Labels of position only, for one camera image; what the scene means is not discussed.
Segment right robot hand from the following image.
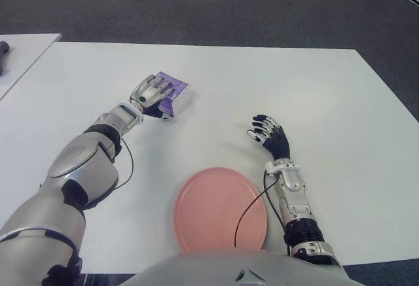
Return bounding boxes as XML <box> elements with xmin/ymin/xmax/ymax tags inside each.
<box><xmin>247</xmin><ymin>114</ymin><xmax>291</xmax><ymax>162</ymax></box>

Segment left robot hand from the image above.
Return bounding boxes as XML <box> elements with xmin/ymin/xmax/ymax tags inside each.
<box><xmin>129</xmin><ymin>74</ymin><xmax>176</xmax><ymax>120</ymax></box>

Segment purple tissue paper pack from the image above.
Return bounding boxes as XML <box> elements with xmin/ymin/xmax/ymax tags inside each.
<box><xmin>153</xmin><ymin>71</ymin><xmax>193</xmax><ymax>118</ymax></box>

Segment pink round plate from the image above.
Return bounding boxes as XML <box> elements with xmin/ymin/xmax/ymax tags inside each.
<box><xmin>172</xmin><ymin>167</ymin><xmax>268</xmax><ymax>253</ymax></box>

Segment grey robot torso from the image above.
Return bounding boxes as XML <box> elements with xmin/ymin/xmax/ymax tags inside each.
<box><xmin>119</xmin><ymin>249</ymin><xmax>357</xmax><ymax>286</ymax></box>

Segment black handheld tool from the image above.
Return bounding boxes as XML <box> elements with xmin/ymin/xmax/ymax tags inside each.
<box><xmin>0</xmin><ymin>41</ymin><xmax>10</xmax><ymax>77</ymax></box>

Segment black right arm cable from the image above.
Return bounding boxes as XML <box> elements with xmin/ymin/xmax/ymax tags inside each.
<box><xmin>232</xmin><ymin>171</ymin><xmax>291</xmax><ymax>257</ymax></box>

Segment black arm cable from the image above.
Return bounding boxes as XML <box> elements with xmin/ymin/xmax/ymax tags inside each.
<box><xmin>83</xmin><ymin>137</ymin><xmax>134</xmax><ymax>210</ymax></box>
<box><xmin>232</xmin><ymin>171</ymin><xmax>291</xmax><ymax>257</ymax></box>

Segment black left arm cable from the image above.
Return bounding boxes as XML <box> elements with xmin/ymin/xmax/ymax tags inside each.
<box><xmin>83</xmin><ymin>137</ymin><xmax>134</xmax><ymax>210</ymax></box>

